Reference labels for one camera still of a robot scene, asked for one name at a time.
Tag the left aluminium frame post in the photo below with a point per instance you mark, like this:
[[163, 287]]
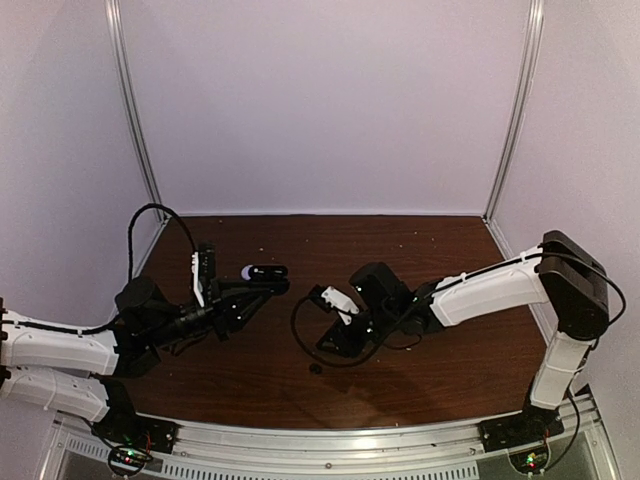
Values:
[[115, 27]]

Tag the aluminium frame post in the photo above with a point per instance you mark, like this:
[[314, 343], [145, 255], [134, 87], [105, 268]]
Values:
[[115, 27], [532, 43]]

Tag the right aluminium frame post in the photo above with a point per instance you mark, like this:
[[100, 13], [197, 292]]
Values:
[[532, 43]]

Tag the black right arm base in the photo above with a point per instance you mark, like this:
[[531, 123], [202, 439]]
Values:
[[531, 425]]

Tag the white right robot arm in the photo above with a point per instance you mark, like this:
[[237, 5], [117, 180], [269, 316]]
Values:
[[557, 271]]

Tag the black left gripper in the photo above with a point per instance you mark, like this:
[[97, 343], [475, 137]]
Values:
[[224, 309]]

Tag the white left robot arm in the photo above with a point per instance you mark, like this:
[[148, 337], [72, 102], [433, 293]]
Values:
[[76, 369]]

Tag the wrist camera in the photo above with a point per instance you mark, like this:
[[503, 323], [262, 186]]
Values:
[[328, 298], [203, 266]]

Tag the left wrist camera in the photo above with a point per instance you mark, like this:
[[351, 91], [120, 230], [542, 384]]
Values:
[[203, 266]]

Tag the lilac earbud charging case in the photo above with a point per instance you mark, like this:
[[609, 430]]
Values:
[[246, 272]]

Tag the right circuit board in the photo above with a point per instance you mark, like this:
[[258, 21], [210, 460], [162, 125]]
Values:
[[530, 461]]

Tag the circuit board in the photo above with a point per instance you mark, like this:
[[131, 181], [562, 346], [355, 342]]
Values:
[[530, 461], [126, 460]]

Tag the left circuit board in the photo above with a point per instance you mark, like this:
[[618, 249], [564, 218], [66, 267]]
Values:
[[126, 460]]

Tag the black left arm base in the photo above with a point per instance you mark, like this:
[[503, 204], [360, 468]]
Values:
[[122, 424]]

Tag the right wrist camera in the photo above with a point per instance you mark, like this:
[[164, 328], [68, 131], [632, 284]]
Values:
[[328, 298]]

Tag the black oval charging case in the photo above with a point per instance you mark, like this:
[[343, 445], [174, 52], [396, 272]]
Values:
[[275, 275]]

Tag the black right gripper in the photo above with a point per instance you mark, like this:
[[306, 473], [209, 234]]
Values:
[[347, 346]]

